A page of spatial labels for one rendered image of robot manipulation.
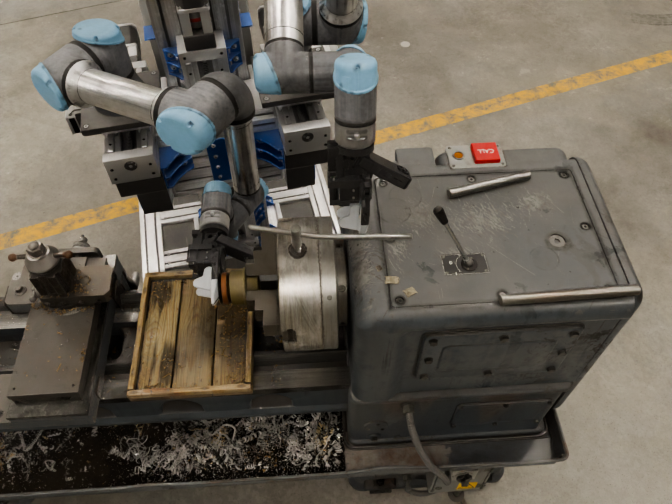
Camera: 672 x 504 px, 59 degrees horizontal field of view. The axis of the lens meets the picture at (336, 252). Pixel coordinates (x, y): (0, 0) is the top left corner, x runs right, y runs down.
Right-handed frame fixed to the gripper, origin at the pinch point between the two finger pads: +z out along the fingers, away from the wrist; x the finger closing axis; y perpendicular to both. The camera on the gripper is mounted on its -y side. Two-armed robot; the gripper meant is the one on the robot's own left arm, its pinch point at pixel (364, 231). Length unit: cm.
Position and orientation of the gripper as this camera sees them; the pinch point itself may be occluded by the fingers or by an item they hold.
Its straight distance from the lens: 122.5
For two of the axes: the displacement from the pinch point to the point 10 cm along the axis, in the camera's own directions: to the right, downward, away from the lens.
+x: 0.6, 5.8, -8.1
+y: -10.0, 0.4, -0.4
